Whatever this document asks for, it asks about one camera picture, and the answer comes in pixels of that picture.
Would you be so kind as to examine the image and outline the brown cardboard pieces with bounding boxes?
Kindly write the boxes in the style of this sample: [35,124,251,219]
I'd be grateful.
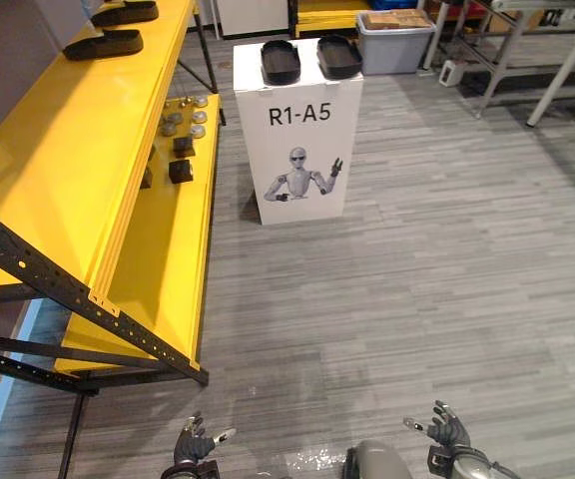
[364,10,432,31]

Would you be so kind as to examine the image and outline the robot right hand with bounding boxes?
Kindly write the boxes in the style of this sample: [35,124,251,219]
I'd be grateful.
[402,399,473,449]

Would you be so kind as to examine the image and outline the black perforated rack frame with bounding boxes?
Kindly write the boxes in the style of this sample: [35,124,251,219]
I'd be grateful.
[0,0,228,479]

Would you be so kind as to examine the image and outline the white cabinet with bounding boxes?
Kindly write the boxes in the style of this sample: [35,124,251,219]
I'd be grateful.
[215,0,291,39]

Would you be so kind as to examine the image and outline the yellow background shelving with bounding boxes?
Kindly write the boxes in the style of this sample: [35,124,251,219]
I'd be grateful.
[294,0,421,37]

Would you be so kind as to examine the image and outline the grey plastic storage bin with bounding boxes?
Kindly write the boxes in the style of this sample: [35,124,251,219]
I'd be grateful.
[355,9,437,77]

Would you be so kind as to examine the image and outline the robot silver leg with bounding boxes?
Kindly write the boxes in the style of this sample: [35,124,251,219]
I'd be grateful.
[344,438,414,479]

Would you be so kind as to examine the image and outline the yellow metal shelf board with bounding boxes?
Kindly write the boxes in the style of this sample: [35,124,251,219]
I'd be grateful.
[54,93,223,374]
[0,0,200,301]

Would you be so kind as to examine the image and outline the white box printed R1-A5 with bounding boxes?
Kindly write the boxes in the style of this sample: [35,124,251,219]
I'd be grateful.
[232,37,366,227]

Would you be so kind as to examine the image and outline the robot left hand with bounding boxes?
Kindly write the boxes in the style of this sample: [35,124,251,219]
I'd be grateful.
[172,411,238,466]

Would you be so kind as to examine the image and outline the small white floor device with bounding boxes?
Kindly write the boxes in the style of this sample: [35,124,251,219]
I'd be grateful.
[438,59,464,89]

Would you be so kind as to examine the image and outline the black plastic housing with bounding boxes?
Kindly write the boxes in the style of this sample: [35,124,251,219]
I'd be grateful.
[62,29,145,63]
[260,40,301,85]
[315,34,364,81]
[90,0,161,29]

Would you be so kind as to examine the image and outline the grey metal frame table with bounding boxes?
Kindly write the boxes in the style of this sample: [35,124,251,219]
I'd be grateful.
[418,0,575,132]

